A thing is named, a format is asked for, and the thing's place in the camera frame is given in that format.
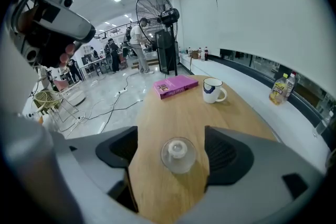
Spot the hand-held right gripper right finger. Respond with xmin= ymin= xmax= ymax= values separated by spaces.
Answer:
xmin=203 ymin=125 xmax=326 ymax=219

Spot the clear glass with white object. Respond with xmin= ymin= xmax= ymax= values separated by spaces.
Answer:
xmin=160 ymin=136 xmax=197 ymax=175

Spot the black power cable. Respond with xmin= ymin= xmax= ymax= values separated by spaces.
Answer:
xmin=78 ymin=99 xmax=144 ymax=122
xmin=123 ymin=70 xmax=139 ymax=90
xmin=99 ymin=94 xmax=119 ymax=135

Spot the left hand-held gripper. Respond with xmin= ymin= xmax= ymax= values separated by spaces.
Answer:
xmin=7 ymin=0 xmax=97 ymax=69

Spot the small clear bottle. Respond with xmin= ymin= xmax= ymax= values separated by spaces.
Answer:
xmin=314 ymin=110 xmax=334 ymax=136

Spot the yellow drink bottle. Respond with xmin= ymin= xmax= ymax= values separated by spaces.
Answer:
xmin=268 ymin=73 xmax=290 ymax=106

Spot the white desk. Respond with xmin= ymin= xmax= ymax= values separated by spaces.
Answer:
xmin=78 ymin=57 xmax=111 ymax=77

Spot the black framed cabinet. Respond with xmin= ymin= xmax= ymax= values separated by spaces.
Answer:
xmin=154 ymin=29 xmax=180 ymax=73

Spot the round wooden table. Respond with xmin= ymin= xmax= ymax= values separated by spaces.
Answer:
xmin=128 ymin=74 xmax=279 ymax=221

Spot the round white low table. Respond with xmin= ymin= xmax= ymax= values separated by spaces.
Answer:
xmin=66 ymin=90 xmax=87 ymax=106

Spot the purple book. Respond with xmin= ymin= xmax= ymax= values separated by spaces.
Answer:
xmin=153 ymin=74 xmax=200 ymax=101

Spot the pink chair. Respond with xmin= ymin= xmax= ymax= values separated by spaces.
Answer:
xmin=53 ymin=79 xmax=70 ymax=93

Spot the person's left hand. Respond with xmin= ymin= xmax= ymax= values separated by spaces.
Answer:
xmin=58 ymin=43 xmax=77 ymax=68

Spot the yellow wire chair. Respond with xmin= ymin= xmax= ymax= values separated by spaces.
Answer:
xmin=32 ymin=90 xmax=80 ymax=124

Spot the white mug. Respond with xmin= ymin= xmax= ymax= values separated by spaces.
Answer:
xmin=202 ymin=77 xmax=228 ymax=104

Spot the black standing fan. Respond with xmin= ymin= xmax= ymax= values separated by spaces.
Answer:
xmin=135 ymin=0 xmax=181 ymax=77

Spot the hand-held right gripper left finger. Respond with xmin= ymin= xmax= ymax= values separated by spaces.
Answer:
xmin=49 ymin=125 xmax=139 ymax=195

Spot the clear drink bottle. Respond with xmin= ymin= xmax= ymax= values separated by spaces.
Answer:
xmin=284 ymin=71 xmax=298 ymax=100

